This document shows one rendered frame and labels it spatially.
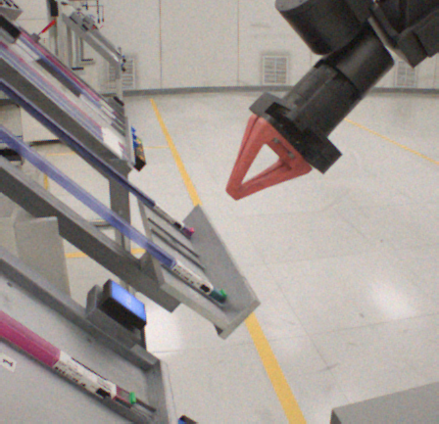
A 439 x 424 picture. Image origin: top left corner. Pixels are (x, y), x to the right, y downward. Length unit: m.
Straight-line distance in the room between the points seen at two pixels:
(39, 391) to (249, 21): 7.81
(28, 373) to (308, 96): 0.33
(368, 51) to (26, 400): 0.41
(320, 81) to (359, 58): 0.04
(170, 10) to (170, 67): 0.88
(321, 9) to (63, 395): 0.38
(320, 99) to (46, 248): 0.42
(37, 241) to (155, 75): 7.25
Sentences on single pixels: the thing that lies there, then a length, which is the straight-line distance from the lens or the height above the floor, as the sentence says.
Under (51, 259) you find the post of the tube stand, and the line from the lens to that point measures 0.71.
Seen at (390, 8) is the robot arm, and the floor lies 1.08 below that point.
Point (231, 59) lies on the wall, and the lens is 8.04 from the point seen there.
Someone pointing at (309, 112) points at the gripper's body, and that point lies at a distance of 0.47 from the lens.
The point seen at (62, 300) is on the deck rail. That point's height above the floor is 0.81.
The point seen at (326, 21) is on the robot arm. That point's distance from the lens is 0.45.
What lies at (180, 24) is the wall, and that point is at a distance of 7.90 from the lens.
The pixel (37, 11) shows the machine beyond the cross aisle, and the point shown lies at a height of 1.23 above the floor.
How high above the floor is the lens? 1.06
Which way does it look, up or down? 21 degrees down
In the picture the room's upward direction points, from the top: straight up
